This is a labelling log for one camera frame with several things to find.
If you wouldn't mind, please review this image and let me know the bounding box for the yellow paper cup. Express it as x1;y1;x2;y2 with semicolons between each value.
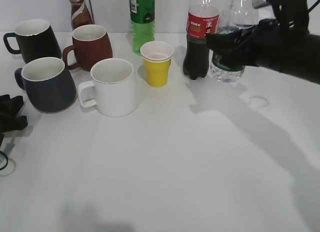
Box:
140;41;174;88

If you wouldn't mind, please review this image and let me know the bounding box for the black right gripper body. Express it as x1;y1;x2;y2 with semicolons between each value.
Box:
253;0;320;84

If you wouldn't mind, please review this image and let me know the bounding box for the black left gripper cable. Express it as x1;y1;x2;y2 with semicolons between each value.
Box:
0;133;9;172

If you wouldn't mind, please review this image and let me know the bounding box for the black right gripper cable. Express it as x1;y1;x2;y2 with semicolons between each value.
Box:
307;0;320;13

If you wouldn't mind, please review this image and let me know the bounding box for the dark grey ceramic mug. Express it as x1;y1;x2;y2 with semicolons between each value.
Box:
14;57;77;114

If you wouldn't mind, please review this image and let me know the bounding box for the black ceramic mug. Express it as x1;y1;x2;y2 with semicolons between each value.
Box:
3;19;62;64

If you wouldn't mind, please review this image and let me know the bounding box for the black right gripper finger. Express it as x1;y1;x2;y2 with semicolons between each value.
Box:
239;24;259;34
206;31;257;68

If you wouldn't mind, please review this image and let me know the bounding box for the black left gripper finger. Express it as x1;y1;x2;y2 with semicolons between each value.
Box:
0;94;24;117
0;115;28;133

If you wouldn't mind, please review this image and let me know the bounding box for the green soda bottle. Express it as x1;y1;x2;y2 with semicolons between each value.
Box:
129;0;155;54

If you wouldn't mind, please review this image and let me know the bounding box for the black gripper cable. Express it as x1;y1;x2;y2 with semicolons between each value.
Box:
0;133;9;172
307;0;320;13

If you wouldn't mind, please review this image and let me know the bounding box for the brown coffee drink bottle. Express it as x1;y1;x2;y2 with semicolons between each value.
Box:
69;0;94;30

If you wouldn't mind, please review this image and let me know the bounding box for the clear water bottle green label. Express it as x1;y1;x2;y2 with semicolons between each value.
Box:
210;0;259;83

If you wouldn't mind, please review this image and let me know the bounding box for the cola bottle red label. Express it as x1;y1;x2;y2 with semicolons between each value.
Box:
182;0;220;80

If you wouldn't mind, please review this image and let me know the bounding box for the dark red ceramic mug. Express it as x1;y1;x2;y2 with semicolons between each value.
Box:
62;24;113;71

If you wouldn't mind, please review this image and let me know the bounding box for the white ceramic mug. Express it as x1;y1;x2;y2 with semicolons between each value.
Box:
77;58;138;118

